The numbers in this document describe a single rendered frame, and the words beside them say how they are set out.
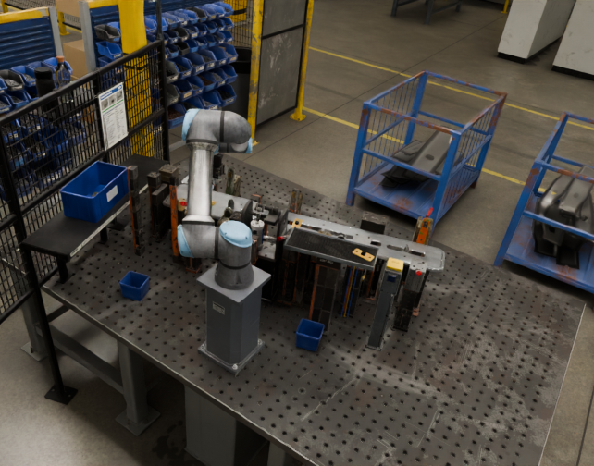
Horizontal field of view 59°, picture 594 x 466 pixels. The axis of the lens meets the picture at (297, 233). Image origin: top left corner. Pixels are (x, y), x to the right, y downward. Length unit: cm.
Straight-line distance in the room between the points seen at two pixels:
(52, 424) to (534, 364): 234
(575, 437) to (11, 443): 293
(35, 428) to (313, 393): 150
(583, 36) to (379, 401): 828
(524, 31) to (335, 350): 819
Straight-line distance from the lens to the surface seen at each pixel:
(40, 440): 304
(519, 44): 1000
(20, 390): 326
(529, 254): 438
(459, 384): 241
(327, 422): 214
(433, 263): 247
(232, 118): 196
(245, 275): 198
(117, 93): 284
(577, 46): 989
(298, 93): 608
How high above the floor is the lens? 243
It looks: 35 degrees down
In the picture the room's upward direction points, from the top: 7 degrees clockwise
